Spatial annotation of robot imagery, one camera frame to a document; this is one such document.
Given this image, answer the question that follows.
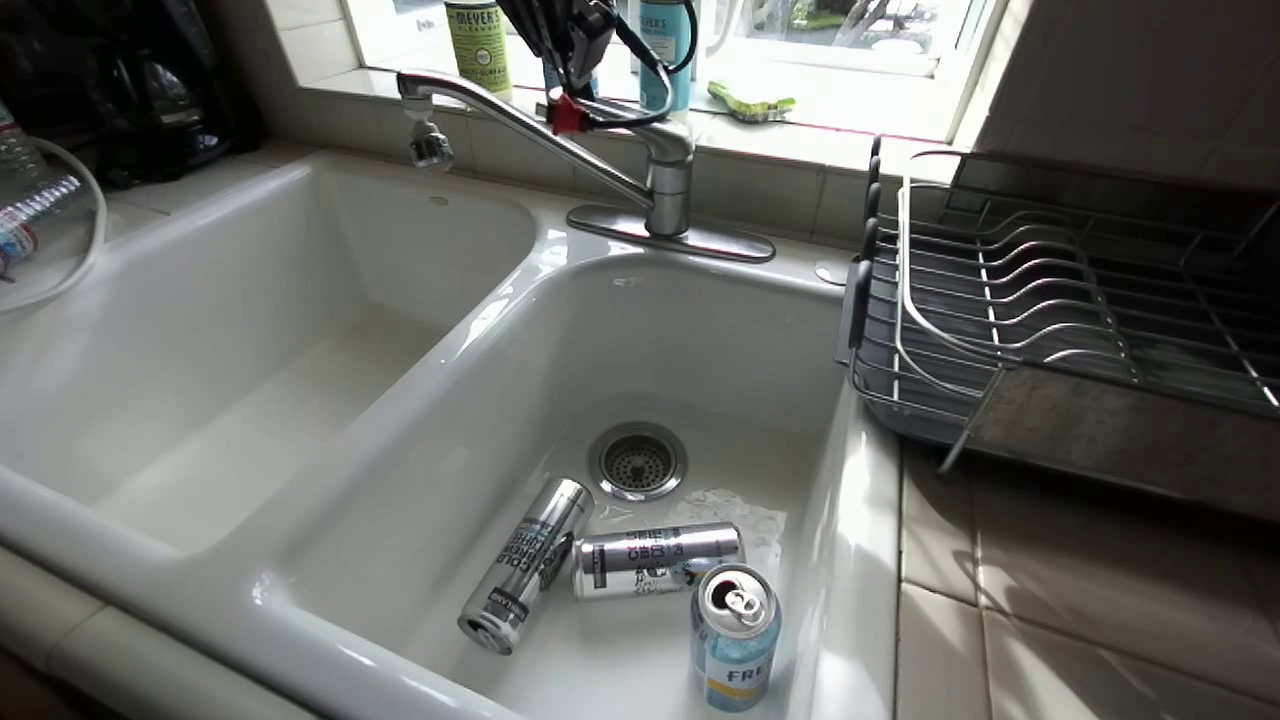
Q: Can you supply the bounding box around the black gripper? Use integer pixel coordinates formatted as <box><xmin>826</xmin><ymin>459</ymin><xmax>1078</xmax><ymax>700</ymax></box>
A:
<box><xmin>493</xmin><ymin>0</ymin><xmax>622</xmax><ymax>135</ymax></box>

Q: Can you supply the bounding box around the chrome sink faucet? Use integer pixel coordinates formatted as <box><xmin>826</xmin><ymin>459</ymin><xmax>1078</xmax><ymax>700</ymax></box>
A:
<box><xmin>582</xmin><ymin>102</ymin><xmax>705</xmax><ymax>167</ymax></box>

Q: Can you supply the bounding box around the chrome tap spout and base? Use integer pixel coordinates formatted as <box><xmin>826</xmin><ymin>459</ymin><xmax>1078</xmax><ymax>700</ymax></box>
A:
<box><xmin>390</xmin><ymin>68</ymin><xmax>780</xmax><ymax>270</ymax></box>

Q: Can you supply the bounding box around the green soap bottle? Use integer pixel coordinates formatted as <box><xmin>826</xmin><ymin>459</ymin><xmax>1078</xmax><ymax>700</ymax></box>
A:
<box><xmin>438</xmin><ymin>0</ymin><xmax>515</xmax><ymax>102</ymax></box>

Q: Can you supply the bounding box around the teal soap bottle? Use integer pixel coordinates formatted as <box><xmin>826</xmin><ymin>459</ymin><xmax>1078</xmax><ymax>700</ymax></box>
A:
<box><xmin>633</xmin><ymin>0</ymin><xmax>705</xmax><ymax>117</ymax></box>

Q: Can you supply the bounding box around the green cloth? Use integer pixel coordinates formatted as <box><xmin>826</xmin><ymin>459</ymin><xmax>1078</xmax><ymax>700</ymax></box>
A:
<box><xmin>705</xmin><ymin>76</ymin><xmax>800</xmax><ymax>129</ymax></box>

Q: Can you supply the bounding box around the window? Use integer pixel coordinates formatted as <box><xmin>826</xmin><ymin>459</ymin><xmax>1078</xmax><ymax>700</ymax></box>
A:
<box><xmin>341</xmin><ymin>0</ymin><xmax>1021</xmax><ymax>144</ymax></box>

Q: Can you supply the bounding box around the metal sink drain strainer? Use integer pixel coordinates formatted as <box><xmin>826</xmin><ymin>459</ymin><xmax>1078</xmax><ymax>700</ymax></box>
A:
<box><xmin>582</xmin><ymin>419</ymin><xmax>693</xmax><ymax>510</ymax></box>

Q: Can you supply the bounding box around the black appliance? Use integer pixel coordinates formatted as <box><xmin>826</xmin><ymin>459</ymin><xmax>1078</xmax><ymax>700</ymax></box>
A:
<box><xmin>0</xmin><ymin>0</ymin><xmax>269</xmax><ymax>193</ymax></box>

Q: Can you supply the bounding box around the white double basin sink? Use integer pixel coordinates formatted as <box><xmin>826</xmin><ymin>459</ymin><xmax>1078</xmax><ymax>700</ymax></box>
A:
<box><xmin>0</xmin><ymin>141</ymin><xmax>904</xmax><ymax>720</ymax></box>

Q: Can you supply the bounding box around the tall silver drink can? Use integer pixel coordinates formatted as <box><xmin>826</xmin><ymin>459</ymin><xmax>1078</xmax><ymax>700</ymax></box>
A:
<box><xmin>572</xmin><ymin>520</ymin><xmax>748</xmax><ymax>605</ymax></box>
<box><xmin>457</xmin><ymin>478</ymin><xmax>596</xmax><ymax>659</ymax></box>

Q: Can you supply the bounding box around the clear glass bowl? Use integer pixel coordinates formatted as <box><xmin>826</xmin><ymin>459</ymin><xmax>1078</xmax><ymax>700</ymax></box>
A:
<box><xmin>0</xmin><ymin>131</ymin><xmax>113</xmax><ymax>319</ymax></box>

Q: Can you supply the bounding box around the striped flat packet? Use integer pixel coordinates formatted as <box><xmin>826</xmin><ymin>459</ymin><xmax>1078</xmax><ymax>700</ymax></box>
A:
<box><xmin>0</xmin><ymin>126</ymin><xmax>87</xmax><ymax>286</ymax></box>

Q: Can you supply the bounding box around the blue drink can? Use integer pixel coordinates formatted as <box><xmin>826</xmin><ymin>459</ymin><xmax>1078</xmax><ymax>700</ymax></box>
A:
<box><xmin>687</xmin><ymin>559</ymin><xmax>789</xmax><ymax>716</ymax></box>

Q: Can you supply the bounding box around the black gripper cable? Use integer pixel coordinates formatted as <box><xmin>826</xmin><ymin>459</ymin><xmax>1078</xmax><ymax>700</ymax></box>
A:
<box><xmin>582</xmin><ymin>0</ymin><xmax>705</xmax><ymax>131</ymax></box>

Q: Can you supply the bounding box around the grey wire dish rack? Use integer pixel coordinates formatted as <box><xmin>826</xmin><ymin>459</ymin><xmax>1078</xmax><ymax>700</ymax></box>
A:
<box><xmin>835</xmin><ymin>131</ymin><xmax>1280</xmax><ymax>529</ymax></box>

